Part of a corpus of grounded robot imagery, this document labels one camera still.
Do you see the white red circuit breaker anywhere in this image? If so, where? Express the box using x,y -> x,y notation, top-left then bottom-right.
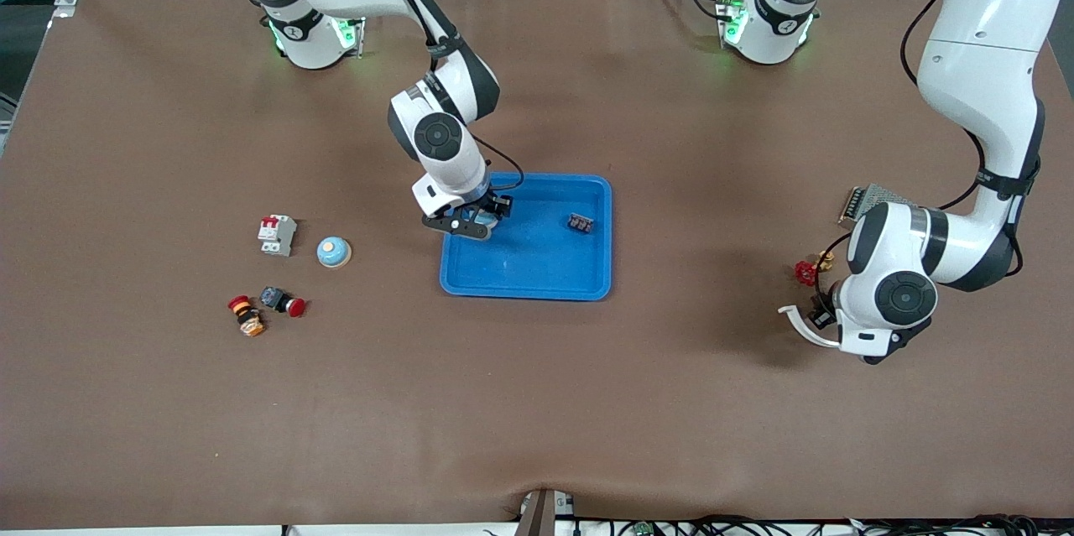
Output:
257,214 -> 299,258

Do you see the orange red push button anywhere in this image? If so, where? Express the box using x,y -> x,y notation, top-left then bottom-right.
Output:
227,294 -> 268,339

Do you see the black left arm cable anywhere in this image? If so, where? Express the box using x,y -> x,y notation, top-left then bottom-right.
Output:
816,0 -> 988,302

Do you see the grey table edge mount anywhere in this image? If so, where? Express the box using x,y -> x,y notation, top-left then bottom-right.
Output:
514,488 -> 577,536

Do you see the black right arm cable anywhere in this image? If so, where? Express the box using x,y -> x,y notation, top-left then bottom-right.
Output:
361,0 -> 526,194

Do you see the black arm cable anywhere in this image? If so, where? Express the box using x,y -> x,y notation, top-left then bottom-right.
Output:
361,0 -> 526,194
816,0 -> 988,302

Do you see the red mushroom emergency stop button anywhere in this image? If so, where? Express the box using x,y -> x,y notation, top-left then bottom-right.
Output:
258,285 -> 309,319

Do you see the white half-round pipe clamp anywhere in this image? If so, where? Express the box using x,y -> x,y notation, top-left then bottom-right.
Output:
777,304 -> 842,350

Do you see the blue plastic tray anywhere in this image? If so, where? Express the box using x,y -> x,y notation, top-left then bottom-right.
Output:
440,172 -> 614,302

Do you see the brass valve with red handwheel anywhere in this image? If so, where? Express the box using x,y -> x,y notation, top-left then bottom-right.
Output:
795,250 -> 837,289

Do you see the metal mesh power supply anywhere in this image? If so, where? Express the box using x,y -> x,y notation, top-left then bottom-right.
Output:
837,183 -> 920,227

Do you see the black cable bundle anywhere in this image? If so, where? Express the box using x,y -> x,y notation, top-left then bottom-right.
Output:
482,513 -> 1074,536

